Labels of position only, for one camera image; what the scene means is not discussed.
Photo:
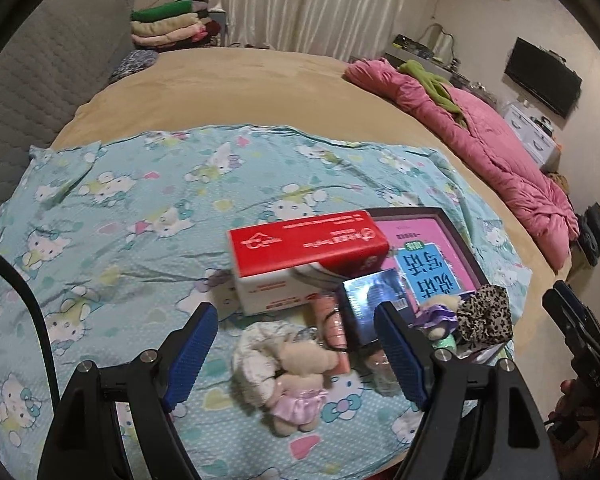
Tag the pink sponge roll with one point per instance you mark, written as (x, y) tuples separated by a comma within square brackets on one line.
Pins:
[(329, 324)]

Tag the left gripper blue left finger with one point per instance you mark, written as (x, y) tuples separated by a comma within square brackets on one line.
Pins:
[(183, 353)]

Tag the pink quilted duvet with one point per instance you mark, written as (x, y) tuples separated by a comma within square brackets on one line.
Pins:
[(489, 147)]

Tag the black wall television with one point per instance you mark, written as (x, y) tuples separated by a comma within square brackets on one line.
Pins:
[(545, 76)]

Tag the black bag on floor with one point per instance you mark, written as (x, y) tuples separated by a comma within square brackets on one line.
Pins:
[(589, 236)]

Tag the dark blue glossy box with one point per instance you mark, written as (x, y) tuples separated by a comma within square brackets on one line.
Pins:
[(358, 298)]

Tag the hello kitty blue cloth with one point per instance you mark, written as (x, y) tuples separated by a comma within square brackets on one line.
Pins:
[(120, 242)]

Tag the white drawer cabinet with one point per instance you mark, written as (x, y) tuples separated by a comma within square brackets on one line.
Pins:
[(542, 148)]

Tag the tan bed sheet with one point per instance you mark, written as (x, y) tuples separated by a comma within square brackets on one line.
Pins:
[(227, 86)]

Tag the white floral scrunchie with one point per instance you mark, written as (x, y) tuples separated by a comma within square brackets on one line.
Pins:
[(256, 358)]

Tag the leopard print scrunchie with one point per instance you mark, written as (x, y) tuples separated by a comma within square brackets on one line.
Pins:
[(484, 317)]

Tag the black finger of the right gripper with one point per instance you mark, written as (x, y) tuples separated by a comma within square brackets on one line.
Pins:
[(562, 314)]

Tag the red white tissue box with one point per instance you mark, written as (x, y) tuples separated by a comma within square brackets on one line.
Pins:
[(286, 264)]

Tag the white curtain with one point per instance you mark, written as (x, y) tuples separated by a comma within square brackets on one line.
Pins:
[(336, 28)]

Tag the grey quilted headboard cushion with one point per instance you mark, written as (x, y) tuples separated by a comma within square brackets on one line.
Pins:
[(57, 60)]

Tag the plush bear pink dress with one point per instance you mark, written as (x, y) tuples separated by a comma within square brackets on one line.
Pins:
[(299, 393)]

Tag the clear bag pink puff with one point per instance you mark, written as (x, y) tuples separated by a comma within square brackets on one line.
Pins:
[(384, 379)]

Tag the green garment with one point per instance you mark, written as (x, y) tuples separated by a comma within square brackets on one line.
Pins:
[(434, 86)]

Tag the folded clothes stack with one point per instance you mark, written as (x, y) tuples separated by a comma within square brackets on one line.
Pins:
[(179, 24)]

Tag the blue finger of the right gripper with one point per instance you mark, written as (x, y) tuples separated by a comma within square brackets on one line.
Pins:
[(580, 311)]

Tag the dark tray with pink book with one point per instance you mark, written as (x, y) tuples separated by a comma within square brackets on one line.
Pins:
[(433, 259)]

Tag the right hand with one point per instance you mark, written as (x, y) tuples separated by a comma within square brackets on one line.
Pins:
[(567, 404)]

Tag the cream plush bunny purple bow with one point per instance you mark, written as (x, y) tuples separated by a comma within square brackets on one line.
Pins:
[(437, 317)]

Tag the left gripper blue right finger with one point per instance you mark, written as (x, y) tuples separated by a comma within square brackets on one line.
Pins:
[(408, 352)]

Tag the green egg sponge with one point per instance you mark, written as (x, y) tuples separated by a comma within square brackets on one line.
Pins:
[(447, 343)]

